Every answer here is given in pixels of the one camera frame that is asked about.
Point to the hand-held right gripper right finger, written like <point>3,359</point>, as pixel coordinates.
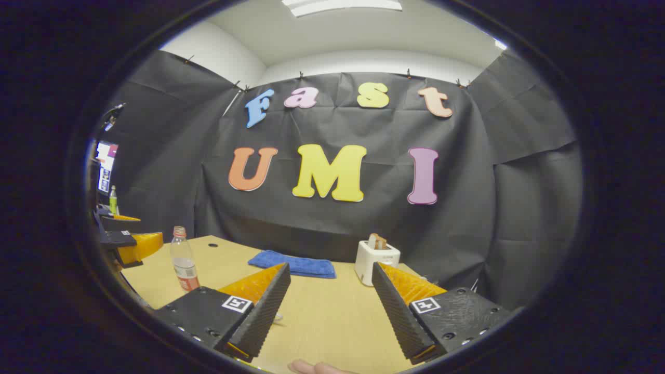
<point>397,317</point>

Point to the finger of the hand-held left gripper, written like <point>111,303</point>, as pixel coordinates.
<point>117,224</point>
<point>117,239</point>

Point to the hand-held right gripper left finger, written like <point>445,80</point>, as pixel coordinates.
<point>265,311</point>

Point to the clear plastic water bottle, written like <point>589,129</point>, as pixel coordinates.
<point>184,265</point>

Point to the green drink bottle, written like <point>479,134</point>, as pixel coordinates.
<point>112,202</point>

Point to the computer monitor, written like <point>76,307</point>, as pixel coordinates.
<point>106,166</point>

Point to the blue folded towel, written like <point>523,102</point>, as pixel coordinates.
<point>301,265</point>

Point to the white toaster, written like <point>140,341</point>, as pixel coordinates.
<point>371,259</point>

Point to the bread slice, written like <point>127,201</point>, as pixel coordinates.
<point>375,241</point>

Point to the black backdrop cloth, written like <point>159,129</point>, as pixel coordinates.
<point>467,208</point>

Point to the ceiling light panel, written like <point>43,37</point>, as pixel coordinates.
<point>337,5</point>

